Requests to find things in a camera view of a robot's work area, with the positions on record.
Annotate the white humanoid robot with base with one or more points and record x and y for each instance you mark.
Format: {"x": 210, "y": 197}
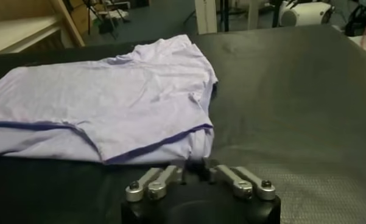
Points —
{"x": 304, "y": 13}

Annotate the black tripod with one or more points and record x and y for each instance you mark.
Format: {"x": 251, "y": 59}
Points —
{"x": 105, "y": 18}

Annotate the white table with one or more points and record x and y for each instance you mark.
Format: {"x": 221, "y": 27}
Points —
{"x": 18, "y": 33}

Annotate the lavender t-shirt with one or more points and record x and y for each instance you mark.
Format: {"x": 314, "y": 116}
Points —
{"x": 109, "y": 97}

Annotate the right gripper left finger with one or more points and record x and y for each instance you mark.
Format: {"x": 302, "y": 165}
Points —
{"x": 158, "y": 182}

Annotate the tall white cardboard box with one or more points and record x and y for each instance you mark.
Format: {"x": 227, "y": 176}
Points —
{"x": 205, "y": 15}

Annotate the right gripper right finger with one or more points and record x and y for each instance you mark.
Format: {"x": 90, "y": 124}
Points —
{"x": 243, "y": 182}

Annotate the large black table cover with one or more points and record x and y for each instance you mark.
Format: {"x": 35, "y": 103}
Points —
{"x": 292, "y": 106}

